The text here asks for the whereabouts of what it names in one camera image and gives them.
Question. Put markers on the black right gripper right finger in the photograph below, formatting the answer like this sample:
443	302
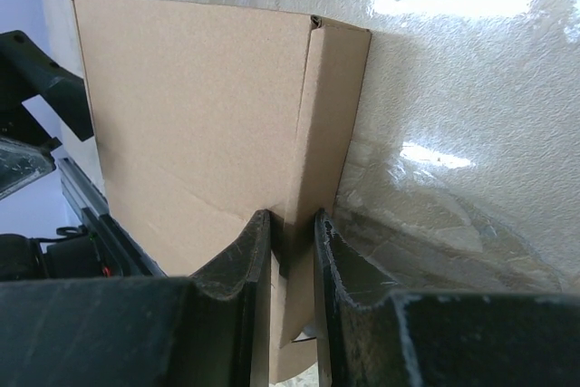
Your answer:
370	333

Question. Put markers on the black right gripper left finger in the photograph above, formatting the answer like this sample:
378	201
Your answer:
207	329

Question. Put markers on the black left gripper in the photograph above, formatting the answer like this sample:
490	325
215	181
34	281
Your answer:
26	147

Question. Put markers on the brown cardboard paper box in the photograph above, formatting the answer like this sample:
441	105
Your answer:
204	114

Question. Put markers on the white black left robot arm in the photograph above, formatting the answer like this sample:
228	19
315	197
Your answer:
72	255

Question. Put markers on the aluminium rail frame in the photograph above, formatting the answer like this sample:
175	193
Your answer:
122	255

